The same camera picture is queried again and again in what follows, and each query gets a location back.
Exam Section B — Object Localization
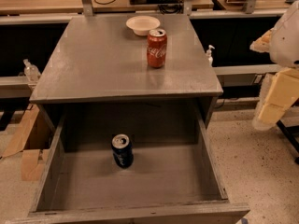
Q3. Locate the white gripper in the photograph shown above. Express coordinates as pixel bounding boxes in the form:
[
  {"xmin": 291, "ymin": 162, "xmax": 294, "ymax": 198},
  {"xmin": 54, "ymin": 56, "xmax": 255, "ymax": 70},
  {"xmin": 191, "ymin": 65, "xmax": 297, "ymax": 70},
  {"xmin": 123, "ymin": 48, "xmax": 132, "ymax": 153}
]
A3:
[{"xmin": 249, "ymin": 1, "xmax": 299, "ymax": 131}]

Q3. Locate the blue pepsi can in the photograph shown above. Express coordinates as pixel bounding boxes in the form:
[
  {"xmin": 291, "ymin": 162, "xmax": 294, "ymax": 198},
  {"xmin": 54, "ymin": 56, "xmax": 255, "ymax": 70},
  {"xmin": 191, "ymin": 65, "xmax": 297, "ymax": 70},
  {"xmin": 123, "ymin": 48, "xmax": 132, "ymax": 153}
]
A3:
[{"xmin": 111, "ymin": 133, "xmax": 134, "ymax": 168}]

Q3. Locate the red coca-cola can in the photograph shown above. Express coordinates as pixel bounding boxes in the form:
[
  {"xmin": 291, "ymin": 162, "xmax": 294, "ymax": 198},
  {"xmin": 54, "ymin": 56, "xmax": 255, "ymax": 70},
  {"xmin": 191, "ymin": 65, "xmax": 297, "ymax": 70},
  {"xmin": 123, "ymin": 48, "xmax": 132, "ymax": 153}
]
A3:
[{"xmin": 147, "ymin": 29, "xmax": 167, "ymax": 68}]

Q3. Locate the open grey top drawer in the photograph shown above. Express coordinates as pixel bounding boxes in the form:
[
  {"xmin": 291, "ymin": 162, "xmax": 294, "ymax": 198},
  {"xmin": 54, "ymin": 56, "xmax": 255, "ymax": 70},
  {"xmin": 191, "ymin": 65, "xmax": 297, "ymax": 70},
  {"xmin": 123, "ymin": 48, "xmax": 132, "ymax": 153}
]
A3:
[{"xmin": 8, "ymin": 102, "xmax": 249, "ymax": 224}]

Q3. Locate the grey cabinet counter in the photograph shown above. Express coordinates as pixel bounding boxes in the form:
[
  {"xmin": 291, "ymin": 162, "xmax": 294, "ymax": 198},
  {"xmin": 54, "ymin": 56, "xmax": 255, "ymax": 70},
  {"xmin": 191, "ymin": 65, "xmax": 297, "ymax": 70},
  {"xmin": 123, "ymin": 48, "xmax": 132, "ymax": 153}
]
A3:
[{"xmin": 30, "ymin": 14, "xmax": 222, "ymax": 123}]

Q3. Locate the white pump dispenser bottle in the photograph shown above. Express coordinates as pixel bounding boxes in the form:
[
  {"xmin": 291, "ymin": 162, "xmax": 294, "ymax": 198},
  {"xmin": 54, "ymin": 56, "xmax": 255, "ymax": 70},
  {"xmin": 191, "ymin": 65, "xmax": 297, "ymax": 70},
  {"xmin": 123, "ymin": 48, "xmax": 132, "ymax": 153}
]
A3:
[{"xmin": 206, "ymin": 45, "xmax": 215, "ymax": 66}]

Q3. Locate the black chair base leg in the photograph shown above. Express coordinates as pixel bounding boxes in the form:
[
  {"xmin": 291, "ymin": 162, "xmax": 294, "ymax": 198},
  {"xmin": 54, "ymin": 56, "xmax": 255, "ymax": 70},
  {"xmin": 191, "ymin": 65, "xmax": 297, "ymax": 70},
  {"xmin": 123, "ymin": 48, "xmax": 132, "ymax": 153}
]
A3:
[{"xmin": 277, "ymin": 120, "xmax": 299, "ymax": 153}]

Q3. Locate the white paper bowl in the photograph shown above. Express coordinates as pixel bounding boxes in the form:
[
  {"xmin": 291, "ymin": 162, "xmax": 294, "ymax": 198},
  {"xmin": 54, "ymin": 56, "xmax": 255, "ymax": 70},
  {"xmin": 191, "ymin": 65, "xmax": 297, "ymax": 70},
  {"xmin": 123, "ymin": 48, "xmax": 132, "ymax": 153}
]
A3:
[{"xmin": 126, "ymin": 16, "xmax": 160, "ymax": 36}]

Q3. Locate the clear plastic bottle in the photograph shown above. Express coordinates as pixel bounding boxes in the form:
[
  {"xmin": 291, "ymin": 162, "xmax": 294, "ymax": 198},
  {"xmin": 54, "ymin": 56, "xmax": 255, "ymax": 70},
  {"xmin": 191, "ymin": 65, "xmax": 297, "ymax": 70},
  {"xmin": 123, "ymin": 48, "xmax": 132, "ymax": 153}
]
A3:
[{"xmin": 23, "ymin": 59, "xmax": 41, "ymax": 83}]

